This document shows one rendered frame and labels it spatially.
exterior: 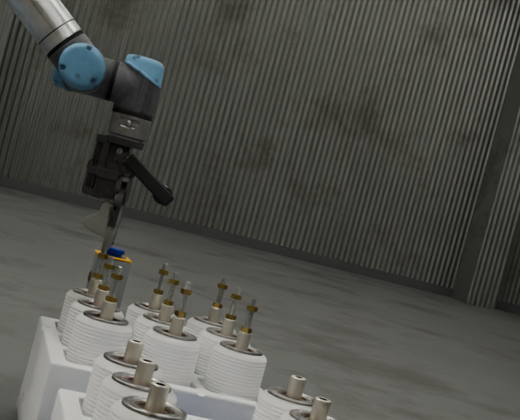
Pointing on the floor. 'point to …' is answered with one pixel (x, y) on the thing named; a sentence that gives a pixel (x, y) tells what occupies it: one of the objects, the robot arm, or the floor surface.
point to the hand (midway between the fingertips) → (109, 246)
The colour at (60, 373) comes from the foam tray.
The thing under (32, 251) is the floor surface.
